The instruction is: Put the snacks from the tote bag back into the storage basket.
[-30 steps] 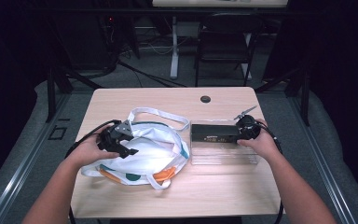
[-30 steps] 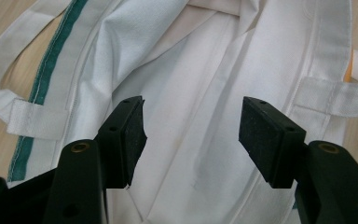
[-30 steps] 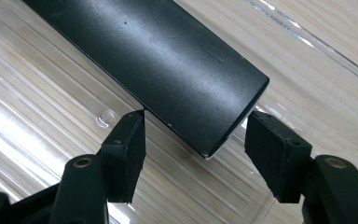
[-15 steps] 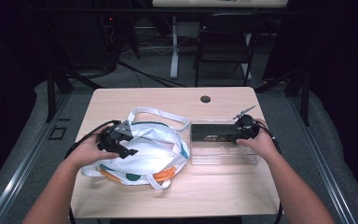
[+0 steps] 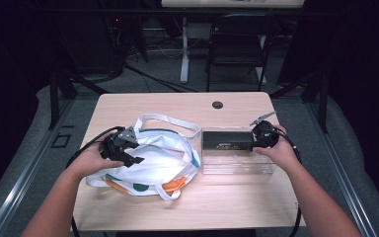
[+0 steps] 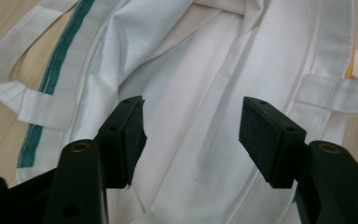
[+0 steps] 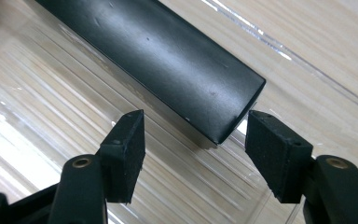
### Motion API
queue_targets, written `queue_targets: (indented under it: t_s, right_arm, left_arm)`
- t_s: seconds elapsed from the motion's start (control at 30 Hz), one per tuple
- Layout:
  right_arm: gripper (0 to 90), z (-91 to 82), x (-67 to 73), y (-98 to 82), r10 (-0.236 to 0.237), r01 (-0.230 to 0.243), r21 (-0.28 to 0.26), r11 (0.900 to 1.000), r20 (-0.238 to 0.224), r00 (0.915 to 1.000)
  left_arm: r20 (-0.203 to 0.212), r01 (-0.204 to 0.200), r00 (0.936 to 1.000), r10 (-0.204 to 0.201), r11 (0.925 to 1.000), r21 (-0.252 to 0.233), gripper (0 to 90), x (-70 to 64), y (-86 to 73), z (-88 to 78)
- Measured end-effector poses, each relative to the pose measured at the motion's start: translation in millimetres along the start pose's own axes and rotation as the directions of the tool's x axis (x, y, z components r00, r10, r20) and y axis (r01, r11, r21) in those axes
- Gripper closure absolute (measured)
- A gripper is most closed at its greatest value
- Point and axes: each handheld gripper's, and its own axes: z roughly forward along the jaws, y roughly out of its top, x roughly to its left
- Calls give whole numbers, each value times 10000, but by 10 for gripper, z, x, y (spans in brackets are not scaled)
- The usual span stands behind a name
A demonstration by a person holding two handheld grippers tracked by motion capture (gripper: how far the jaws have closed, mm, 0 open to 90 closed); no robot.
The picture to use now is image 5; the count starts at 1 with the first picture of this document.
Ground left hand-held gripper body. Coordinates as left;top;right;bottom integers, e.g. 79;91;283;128
99;126;140;161

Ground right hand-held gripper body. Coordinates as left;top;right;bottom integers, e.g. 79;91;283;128
250;111;280;148

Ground white tote bag coloured patches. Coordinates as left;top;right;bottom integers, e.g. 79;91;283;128
85;113;202;201

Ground clear plastic box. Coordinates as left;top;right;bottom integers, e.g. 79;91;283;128
200;125;281;176

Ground black rectangular box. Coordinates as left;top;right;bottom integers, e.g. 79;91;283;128
201;130;256;152

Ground person's right hand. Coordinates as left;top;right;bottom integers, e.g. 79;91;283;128
253;123;301;173

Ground person's left hand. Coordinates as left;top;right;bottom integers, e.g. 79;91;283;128
66;132;125;181

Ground black metal stand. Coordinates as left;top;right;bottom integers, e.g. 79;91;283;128
269;65;330;134
47;65;110;130

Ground black folding chair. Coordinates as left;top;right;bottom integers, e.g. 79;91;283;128
205;14;279;93

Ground dark equipment with red light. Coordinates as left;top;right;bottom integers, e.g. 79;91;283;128
55;13;126;75

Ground white background desk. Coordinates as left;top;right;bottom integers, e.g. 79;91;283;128
161;0;305;85

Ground right hand-held gripper cable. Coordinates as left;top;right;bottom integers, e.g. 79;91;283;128
275;128;303;237

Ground hand-held gripper cable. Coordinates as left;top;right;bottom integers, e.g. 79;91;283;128
275;128;303;237
66;125;126;237

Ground left hand-held gripper cable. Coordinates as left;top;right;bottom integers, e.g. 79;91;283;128
66;125;126;237

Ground black floor cable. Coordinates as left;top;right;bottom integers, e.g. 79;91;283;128
122;63;198;93

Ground metal floor rail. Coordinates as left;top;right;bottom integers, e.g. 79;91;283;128
304;102;379;237
0;98;77;237

